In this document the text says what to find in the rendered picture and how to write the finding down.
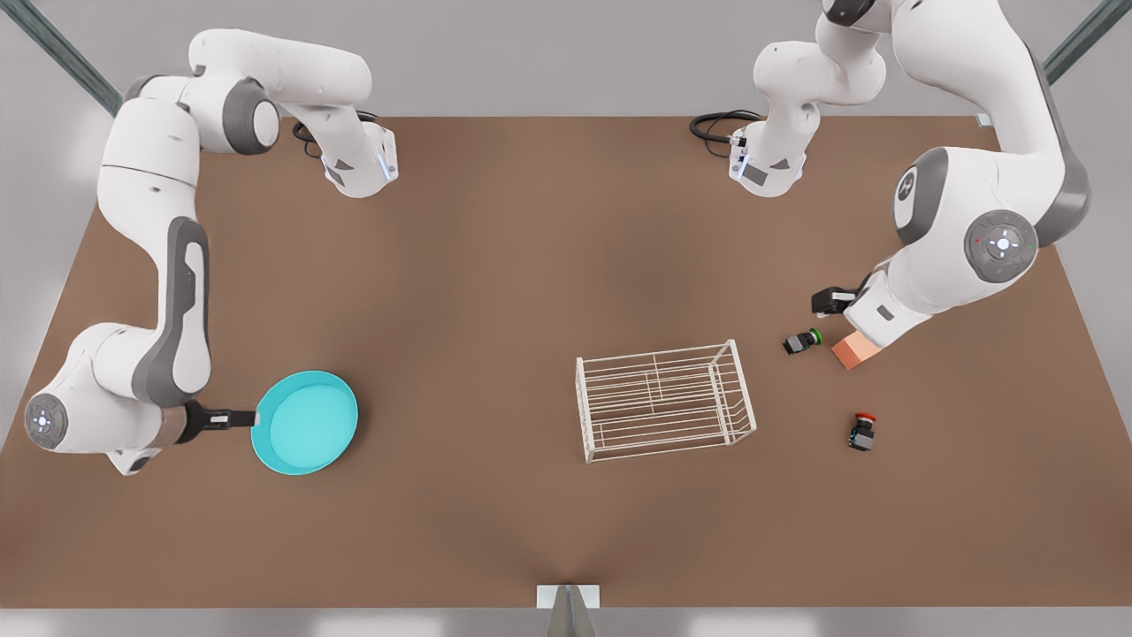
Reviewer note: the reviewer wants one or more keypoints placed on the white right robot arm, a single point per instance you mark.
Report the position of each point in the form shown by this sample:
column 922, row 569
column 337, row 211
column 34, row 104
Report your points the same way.
column 141, row 203

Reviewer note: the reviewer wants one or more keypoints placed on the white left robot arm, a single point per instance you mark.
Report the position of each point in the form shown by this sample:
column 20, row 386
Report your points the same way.
column 973, row 203

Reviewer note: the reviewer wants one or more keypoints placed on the turquoise plate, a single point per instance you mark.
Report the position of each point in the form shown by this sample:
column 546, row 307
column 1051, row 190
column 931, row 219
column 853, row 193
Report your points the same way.
column 305, row 423

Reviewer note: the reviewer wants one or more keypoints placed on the orange cube block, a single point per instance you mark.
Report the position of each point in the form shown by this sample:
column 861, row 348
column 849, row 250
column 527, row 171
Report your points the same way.
column 853, row 351

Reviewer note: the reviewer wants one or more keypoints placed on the red button switch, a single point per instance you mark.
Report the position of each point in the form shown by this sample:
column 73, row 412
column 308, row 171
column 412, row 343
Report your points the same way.
column 862, row 433

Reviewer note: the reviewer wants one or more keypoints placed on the green button switch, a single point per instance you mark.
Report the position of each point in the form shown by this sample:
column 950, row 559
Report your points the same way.
column 801, row 341

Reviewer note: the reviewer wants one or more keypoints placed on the silver frame post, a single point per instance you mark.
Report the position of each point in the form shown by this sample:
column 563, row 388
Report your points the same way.
column 66, row 55
column 568, row 610
column 1083, row 40

